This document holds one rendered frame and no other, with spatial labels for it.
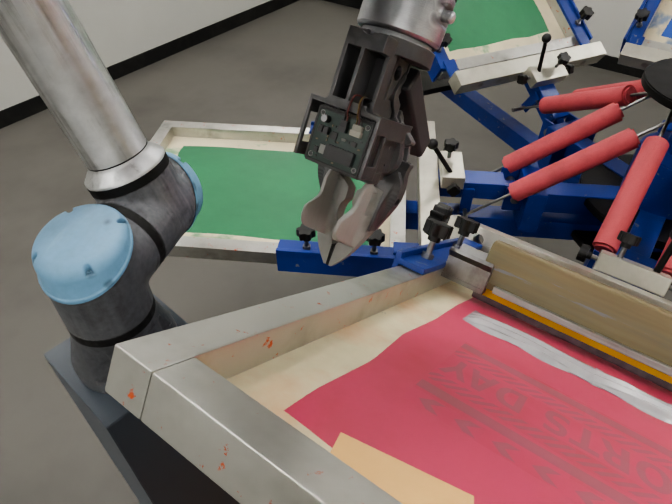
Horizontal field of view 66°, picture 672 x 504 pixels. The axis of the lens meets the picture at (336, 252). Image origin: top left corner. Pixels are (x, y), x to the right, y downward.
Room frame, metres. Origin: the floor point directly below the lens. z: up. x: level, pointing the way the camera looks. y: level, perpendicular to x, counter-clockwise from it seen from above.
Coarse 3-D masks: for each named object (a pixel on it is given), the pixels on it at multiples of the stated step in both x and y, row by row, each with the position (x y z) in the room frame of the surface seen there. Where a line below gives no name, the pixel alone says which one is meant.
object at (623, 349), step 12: (516, 300) 0.52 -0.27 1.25; (540, 312) 0.50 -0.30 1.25; (552, 312) 0.50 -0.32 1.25; (564, 324) 0.47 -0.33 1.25; (576, 324) 0.47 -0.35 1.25; (588, 336) 0.45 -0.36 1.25; (600, 336) 0.45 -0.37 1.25; (612, 348) 0.43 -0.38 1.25; (624, 348) 0.43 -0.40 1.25; (636, 360) 0.41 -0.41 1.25; (648, 360) 0.41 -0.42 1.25
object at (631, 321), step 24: (504, 264) 0.57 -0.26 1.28; (528, 264) 0.56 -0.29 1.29; (552, 264) 0.55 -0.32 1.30; (504, 288) 0.54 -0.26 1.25; (528, 288) 0.53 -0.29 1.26; (552, 288) 0.52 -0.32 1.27; (576, 288) 0.51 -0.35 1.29; (600, 288) 0.50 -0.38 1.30; (576, 312) 0.49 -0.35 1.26; (600, 312) 0.48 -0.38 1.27; (624, 312) 0.47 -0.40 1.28; (648, 312) 0.46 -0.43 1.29; (624, 336) 0.45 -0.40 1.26; (648, 336) 0.44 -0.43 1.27
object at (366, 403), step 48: (432, 336) 0.39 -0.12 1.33; (480, 336) 0.43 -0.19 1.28; (336, 384) 0.25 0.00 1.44; (384, 384) 0.27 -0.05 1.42; (576, 384) 0.35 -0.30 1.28; (336, 432) 0.19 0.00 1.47; (384, 432) 0.20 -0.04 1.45; (432, 432) 0.21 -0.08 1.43; (480, 480) 0.17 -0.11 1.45; (528, 480) 0.18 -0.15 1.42
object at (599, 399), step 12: (600, 360) 0.44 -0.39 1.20; (612, 372) 0.41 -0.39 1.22; (624, 372) 0.42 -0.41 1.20; (636, 384) 0.39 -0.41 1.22; (648, 384) 0.40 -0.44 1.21; (600, 396) 0.34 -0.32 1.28; (612, 396) 0.34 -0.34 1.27; (660, 396) 0.37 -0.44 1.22; (600, 408) 0.31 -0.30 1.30; (612, 408) 0.32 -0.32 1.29; (624, 408) 0.32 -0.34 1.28; (636, 408) 0.33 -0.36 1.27; (624, 420) 0.30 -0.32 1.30; (636, 420) 0.30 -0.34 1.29; (648, 420) 0.31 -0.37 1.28; (660, 420) 0.31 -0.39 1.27; (648, 432) 0.28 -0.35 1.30; (660, 432) 0.29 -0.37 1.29
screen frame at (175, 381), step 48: (336, 288) 0.40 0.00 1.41; (384, 288) 0.43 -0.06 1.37; (432, 288) 0.56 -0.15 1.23; (144, 336) 0.23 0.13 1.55; (192, 336) 0.24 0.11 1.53; (240, 336) 0.25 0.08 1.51; (288, 336) 0.29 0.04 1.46; (144, 384) 0.18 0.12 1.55; (192, 384) 0.18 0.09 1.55; (192, 432) 0.15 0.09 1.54; (240, 432) 0.15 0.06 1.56; (288, 432) 0.16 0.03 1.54; (240, 480) 0.13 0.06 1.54; (288, 480) 0.12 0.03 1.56; (336, 480) 0.12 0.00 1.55
